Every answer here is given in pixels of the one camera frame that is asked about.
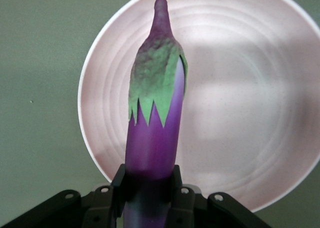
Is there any large table cover mat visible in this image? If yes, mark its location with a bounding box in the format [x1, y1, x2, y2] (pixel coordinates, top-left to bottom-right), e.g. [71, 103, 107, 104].
[0, 0, 320, 228]

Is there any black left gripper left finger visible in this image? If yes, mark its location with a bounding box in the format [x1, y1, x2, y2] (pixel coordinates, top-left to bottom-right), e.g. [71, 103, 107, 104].
[0, 164, 126, 228]

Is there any pink round plate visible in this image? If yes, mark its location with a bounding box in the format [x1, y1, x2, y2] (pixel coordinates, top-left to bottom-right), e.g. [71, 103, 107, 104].
[77, 0, 320, 213]

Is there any long purple eggplant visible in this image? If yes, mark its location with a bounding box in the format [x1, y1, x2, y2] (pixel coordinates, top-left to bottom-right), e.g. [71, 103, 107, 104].
[123, 0, 189, 228]

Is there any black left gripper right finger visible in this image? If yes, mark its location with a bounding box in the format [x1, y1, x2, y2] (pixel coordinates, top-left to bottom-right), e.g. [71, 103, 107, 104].
[167, 164, 272, 228]

